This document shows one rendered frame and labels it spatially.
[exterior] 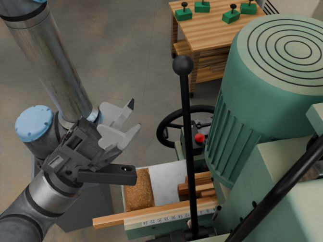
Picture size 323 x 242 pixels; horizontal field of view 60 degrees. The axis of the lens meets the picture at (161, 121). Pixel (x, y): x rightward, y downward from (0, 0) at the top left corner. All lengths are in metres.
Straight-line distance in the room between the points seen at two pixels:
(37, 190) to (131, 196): 0.38
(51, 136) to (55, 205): 0.58
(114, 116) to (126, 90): 1.79
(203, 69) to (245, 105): 1.88
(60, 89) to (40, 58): 0.13
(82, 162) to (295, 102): 0.36
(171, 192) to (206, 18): 1.53
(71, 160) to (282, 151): 0.36
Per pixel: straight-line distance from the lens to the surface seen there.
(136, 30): 2.94
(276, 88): 0.37
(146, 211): 0.86
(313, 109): 0.35
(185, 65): 0.45
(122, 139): 0.47
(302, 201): 0.28
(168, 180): 0.93
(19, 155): 2.23
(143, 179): 0.90
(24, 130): 1.13
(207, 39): 2.00
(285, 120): 0.40
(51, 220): 0.60
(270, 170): 0.40
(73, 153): 0.52
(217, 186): 0.78
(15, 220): 0.57
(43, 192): 0.57
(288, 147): 0.43
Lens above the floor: 1.76
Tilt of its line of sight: 55 degrees down
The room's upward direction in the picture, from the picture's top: straight up
